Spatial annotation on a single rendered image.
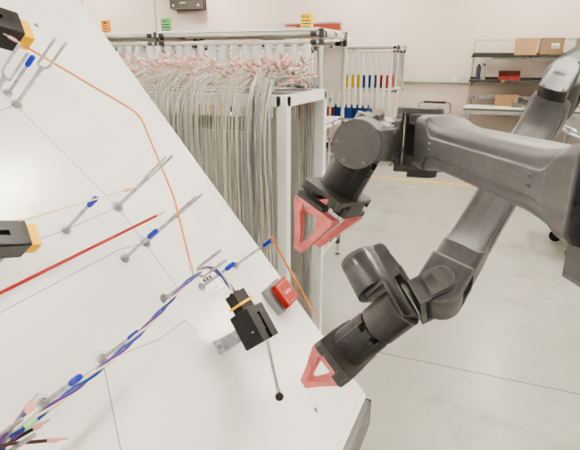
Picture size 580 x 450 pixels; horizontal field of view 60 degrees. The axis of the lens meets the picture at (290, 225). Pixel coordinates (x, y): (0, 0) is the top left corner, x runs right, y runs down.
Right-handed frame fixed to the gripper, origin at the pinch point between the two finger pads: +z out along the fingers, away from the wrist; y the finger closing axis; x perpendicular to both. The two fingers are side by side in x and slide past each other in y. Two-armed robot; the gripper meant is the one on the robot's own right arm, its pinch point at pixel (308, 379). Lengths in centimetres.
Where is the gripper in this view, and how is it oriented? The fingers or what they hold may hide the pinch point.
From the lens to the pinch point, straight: 78.2
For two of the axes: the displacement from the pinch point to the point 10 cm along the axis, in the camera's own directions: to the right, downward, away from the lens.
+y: -5.1, 1.2, -8.5
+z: -6.2, 6.4, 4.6
